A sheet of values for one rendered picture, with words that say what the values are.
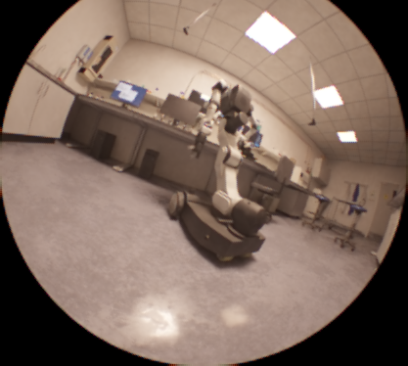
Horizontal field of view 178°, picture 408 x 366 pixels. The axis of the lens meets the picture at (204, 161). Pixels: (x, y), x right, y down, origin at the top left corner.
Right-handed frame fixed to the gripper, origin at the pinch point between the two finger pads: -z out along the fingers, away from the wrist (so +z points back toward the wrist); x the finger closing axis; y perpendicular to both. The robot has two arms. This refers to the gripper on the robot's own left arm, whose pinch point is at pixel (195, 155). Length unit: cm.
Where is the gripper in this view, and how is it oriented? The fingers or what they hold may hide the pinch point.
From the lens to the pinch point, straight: 108.1
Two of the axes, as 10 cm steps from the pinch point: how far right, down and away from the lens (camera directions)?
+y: -8.1, -3.4, -4.8
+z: 3.2, -9.4, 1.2
